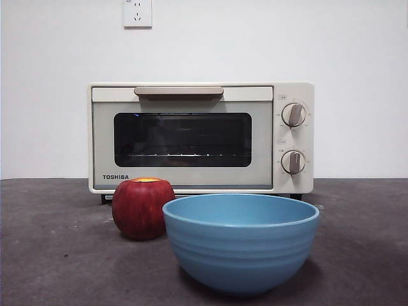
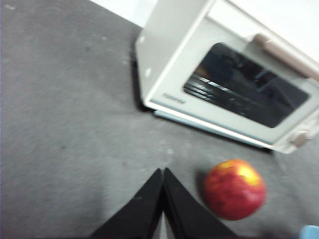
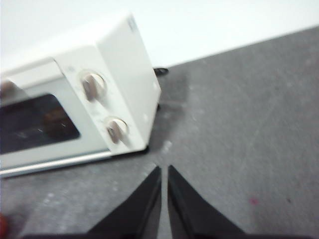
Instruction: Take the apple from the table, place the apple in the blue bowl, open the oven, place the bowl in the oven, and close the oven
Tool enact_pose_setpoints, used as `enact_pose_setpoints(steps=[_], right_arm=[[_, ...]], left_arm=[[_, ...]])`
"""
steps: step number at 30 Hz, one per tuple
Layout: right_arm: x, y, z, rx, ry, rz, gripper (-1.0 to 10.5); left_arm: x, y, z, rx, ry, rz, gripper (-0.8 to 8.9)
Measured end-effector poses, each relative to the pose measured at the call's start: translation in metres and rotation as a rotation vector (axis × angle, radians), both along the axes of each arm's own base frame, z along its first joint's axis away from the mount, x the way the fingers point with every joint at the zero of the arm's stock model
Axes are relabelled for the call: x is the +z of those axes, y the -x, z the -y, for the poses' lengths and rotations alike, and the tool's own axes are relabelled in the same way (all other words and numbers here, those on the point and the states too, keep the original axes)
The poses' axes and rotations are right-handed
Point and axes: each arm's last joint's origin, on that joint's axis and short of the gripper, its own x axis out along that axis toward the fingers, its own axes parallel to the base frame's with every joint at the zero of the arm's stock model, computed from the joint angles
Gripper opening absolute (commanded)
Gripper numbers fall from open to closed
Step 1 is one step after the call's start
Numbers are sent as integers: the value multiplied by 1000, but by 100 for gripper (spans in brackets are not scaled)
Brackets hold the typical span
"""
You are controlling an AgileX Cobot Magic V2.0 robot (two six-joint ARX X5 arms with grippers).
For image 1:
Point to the blue ribbed bowl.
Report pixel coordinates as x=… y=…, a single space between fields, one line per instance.
x=242 y=248

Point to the red yellow apple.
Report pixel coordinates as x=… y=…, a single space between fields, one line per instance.
x=140 y=210

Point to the cream Toshiba toaster oven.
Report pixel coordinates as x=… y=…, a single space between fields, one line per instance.
x=293 y=92

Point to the cream oven knob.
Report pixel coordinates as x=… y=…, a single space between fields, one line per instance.
x=294 y=114
x=293 y=162

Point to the black oven foot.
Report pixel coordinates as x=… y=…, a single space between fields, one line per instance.
x=106 y=200
x=295 y=196

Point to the white wall socket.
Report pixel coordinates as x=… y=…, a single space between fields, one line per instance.
x=137 y=16

